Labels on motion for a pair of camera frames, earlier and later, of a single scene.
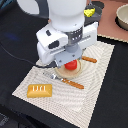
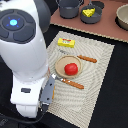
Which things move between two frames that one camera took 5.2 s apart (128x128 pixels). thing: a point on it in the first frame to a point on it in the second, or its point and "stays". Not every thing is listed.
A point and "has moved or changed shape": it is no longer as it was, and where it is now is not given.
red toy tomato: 72,65 has moved or changed shape
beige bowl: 121,17 stays
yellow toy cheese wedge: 89,12 stays
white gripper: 63,47 to 25,95
